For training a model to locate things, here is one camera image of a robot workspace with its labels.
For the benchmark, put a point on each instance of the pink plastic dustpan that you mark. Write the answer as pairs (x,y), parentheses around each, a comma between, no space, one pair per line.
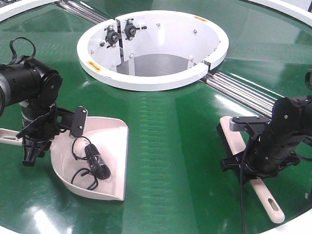
(110,136)

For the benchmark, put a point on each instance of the black bearing right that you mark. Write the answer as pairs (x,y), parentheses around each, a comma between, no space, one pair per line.
(130,29)

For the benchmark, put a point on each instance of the white outer rim right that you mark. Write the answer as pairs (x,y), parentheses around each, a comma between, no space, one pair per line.
(298,9)

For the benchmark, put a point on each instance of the black bearing left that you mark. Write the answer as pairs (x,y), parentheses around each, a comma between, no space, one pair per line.
(112,36)

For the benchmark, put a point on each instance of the steel rollers top left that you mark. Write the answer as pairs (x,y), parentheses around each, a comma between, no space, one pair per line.
(81,11)

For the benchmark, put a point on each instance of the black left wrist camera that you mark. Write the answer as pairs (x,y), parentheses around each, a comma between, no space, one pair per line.
(78,122)

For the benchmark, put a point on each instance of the orange arrow sticker front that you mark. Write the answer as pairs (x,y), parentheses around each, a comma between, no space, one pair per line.
(94,65)

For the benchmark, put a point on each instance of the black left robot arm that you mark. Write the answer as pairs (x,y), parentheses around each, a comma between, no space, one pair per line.
(35,86)

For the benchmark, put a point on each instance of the white rim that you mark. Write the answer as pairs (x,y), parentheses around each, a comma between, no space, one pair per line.
(298,9)
(21,6)

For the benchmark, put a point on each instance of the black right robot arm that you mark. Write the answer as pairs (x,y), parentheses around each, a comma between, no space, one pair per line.
(292,109)

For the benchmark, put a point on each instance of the orange arrow sticker rear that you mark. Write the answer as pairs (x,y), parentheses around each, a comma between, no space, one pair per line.
(201,18)

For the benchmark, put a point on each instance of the black bearing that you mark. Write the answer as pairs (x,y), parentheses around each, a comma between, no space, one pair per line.
(130,29)
(112,36)

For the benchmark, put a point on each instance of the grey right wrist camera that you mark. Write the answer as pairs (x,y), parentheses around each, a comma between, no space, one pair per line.
(256,123)

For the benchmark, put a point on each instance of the orange arrow sticker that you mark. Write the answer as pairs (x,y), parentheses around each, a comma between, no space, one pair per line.
(94,65)
(201,18)

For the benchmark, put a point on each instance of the white outer rim left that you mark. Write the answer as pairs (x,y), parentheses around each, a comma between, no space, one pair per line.
(21,6)

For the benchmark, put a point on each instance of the pink hand brush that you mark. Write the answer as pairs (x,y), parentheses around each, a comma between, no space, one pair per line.
(237,145)

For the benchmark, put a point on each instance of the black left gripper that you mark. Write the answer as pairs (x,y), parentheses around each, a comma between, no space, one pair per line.
(40,126)

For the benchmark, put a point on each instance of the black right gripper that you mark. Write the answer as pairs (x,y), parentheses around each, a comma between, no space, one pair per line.
(268,152)

